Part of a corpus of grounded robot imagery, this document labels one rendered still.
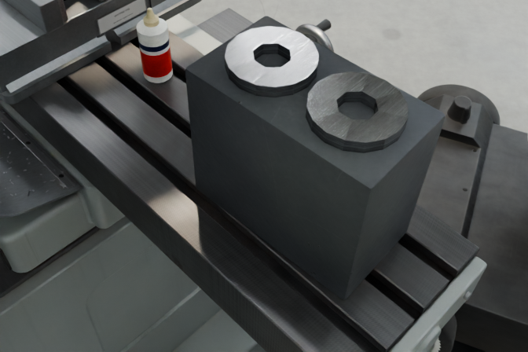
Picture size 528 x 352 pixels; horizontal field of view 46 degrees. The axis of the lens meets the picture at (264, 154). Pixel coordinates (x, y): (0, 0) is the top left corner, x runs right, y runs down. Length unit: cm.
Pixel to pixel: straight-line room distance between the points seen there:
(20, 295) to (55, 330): 13
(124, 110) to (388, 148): 41
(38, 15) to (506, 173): 92
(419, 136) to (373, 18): 208
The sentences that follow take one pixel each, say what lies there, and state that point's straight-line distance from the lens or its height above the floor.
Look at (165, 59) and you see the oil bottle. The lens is 85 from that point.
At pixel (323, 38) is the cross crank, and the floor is 68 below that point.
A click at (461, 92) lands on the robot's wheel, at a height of 60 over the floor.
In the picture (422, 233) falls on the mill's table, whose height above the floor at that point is 93.
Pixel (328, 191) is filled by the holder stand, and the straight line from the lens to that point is 55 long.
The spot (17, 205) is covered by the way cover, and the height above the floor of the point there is 88.
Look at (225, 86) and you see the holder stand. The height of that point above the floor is 112.
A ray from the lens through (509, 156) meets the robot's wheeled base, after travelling 137.
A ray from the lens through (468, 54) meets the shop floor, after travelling 254.
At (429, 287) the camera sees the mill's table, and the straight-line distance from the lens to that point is 70.
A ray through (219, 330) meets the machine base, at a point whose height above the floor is 20.
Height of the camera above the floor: 151
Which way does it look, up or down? 48 degrees down
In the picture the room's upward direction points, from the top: 2 degrees clockwise
